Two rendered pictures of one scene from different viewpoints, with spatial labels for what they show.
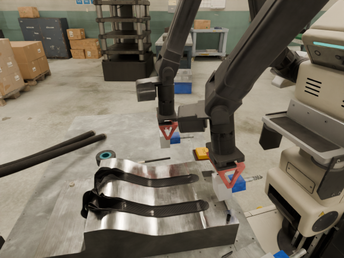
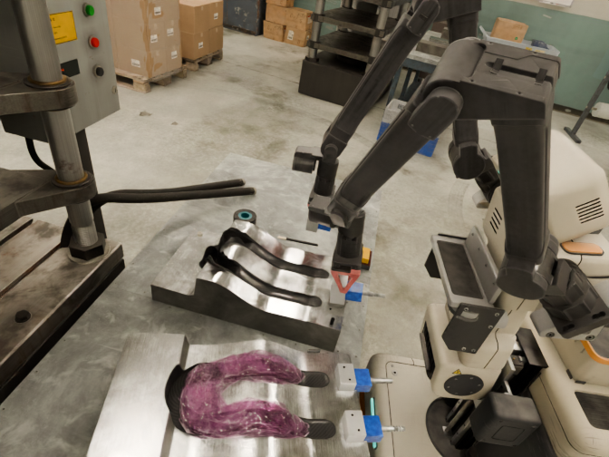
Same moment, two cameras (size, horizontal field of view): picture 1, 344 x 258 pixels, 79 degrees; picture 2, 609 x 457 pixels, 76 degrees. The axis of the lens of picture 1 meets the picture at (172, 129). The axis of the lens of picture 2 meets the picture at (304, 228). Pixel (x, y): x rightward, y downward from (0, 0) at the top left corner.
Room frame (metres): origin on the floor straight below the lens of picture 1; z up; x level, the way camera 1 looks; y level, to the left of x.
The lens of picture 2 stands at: (-0.28, -0.20, 1.63)
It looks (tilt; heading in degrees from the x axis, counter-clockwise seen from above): 37 degrees down; 15
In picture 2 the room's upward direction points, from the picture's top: 11 degrees clockwise
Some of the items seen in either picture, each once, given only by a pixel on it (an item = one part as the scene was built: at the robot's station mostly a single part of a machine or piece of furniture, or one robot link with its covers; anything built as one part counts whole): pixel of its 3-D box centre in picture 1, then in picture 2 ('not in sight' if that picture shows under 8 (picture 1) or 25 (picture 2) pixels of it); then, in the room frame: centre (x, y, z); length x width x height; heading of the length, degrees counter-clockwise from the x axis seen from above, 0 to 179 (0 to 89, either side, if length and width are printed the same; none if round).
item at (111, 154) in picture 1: (106, 158); (245, 219); (0.70, 0.28, 0.82); 0.08 x 0.08 x 0.04
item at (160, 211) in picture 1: (144, 190); (264, 265); (0.43, 0.08, 0.92); 0.35 x 0.16 x 0.09; 98
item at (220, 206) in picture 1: (220, 207); (334, 312); (0.41, -0.14, 0.87); 0.05 x 0.05 x 0.04; 8
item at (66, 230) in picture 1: (140, 200); (258, 274); (0.43, 0.09, 0.87); 0.50 x 0.26 x 0.14; 98
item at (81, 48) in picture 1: (84, 43); (289, 15); (6.88, 2.67, 0.42); 0.86 x 0.33 x 0.83; 87
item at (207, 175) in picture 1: (209, 180); not in sight; (0.51, -0.12, 0.87); 0.05 x 0.05 x 0.04; 8
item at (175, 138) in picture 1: (176, 137); (328, 223); (0.68, -0.02, 0.93); 0.13 x 0.05 x 0.05; 98
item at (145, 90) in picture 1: (153, 83); (315, 155); (0.66, 0.06, 1.15); 0.11 x 0.09 x 0.12; 103
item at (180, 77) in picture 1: (175, 75); (414, 118); (3.85, -0.06, 0.28); 0.61 x 0.41 x 0.15; 87
